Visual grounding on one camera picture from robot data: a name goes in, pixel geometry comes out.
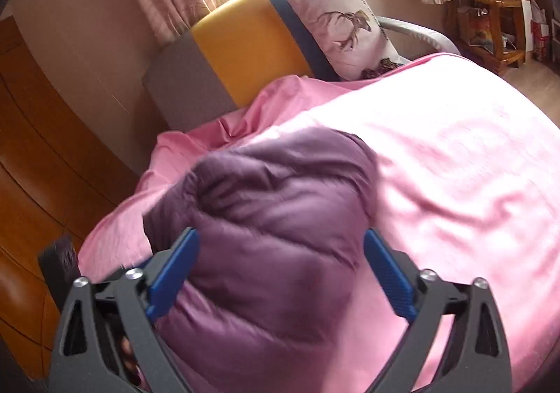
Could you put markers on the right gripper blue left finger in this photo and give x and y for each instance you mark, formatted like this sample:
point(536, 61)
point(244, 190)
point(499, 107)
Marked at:
point(166, 272)

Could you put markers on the person's hand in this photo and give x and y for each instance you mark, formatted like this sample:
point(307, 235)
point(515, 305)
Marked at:
point(130, 363)

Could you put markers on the pink bed duvet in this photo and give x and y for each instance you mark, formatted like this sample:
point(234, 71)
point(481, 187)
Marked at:
point(468, 185)

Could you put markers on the deer print pillow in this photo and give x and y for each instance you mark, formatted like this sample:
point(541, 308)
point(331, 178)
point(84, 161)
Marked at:
point(348, 33)

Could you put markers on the grey yellow blue headboard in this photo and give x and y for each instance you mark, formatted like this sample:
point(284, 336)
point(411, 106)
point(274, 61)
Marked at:
point(222, 63)

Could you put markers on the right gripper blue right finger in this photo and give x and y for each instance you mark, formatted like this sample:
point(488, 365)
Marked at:
point(398, 289)

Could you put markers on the purple puffer jacket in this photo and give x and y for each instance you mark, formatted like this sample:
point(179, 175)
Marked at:
point(281, 226)

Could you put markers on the wooden wardrobe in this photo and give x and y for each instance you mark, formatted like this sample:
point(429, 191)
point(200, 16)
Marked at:
point(57, 179)

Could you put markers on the grey metal bed rail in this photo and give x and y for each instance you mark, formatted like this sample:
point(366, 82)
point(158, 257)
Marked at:
point(435, 39)

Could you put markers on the wooden side shelf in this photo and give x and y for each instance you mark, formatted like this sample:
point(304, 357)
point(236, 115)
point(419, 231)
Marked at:
point(491, 32)

